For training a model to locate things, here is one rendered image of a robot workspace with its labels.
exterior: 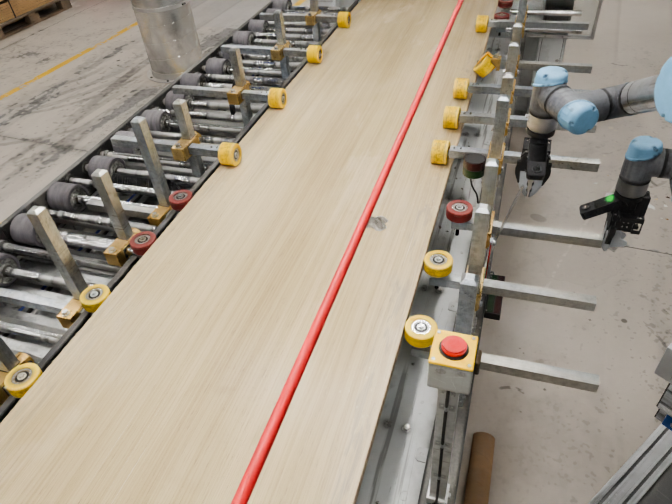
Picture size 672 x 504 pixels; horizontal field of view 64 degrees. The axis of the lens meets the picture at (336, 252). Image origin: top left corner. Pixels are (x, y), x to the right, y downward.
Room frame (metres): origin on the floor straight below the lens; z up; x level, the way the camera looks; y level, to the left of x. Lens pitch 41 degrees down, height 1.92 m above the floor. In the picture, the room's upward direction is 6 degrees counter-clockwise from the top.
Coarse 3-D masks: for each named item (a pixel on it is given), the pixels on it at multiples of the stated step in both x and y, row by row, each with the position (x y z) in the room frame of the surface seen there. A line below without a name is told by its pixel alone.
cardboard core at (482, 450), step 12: (480, 432) 1.02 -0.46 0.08; (480, 444) 0.98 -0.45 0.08; (492, 444) 0.98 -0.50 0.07; (480, 456) 0.93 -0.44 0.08; (492, 456) 0.94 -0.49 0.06; (468, 468) 0.91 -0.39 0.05; (480, 468) 0.89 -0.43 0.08; (468, 480) 0.86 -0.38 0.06; (480, 480) 0.85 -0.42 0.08; (468, 492) 0.81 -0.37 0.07; (480, 492) 0.81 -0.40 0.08
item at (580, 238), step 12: (456, 228) 1.30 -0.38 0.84; (468, 228) 1.28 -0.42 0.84; (492, 228) 1.26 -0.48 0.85; (504, 228) 1.25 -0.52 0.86; (516, 228) 1.24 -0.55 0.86; (528, 228) 1.23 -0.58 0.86; (540, 228) 1.23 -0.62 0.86; (552, 228) 1.22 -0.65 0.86; (552, 240) 1.19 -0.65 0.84; (564, 240) 1.18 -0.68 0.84; (576, 240) 1.17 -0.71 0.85; (588, 240) 1.16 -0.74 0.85; (600, 240) 1.15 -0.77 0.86
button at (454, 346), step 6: (450, 336) 0.55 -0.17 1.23; (456, 336) 0.55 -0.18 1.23; (444, 342) 0.54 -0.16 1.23; (450, 342) 0.54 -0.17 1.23; (456, 342) 0.54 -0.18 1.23; (462, 342) 0.54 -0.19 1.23; (444, 348) 0.53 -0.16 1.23; (450, 348) 0.53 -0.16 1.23; (456, 348) 0.53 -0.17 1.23; (462, 348) 0.53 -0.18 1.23; (450, 354) 0.52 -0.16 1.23; (456, 354) 0.52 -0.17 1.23; (462, 354) 0.52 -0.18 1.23
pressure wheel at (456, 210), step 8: (456, 200) 1.34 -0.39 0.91; (464, 200) 1.34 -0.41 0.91; (448, 208) 1.31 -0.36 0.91; (456, 208) 1.31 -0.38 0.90; (464, 208) 1.30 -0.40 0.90; (472, 208) 1.30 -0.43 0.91; (448, 216) 1.29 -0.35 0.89; (456, 216) 1.27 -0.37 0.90; (464, 216) 1.27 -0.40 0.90; (456, 232) 1.31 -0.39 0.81
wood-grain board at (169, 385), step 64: (384, 0) 3.40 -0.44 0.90; (448, 0) 3.29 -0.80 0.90; (320, 64) 2.53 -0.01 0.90; (384, 64) 2.46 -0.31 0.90; (448, 64) 2.39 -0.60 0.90; (256, 128) 1.96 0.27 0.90; (320, 128) 1.90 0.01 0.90; (384, 128) 1.85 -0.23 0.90; (448, 128) 1.81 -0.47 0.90; (256, 192) 1.51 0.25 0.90; (320, 192) 1.47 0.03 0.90; (384, 192) 1.43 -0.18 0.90; (192, 256) 1.21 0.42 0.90; (256, 256) 1.18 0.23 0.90; (320, 256) 1.15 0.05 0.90; (384, 256) 1.13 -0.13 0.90; (128, 320) 0.98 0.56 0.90; (192, 320) 0.95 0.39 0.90; (256, 320) 0.93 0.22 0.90; (384, 320) 0.89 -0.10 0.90; (64, 384) 0.79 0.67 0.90; (128, 384) 0.77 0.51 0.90; (192, 384) 0.75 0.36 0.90; (256, 384) 0.74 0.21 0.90; (320, 384) 0.72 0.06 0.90; (384, 384) 0.70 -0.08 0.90; (0, 448) 0.64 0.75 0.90; (64, 448) 0.62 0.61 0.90; (128, 448) 0.61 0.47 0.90; (192, 448) 0.59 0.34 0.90; (320, 448) 0.57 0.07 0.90
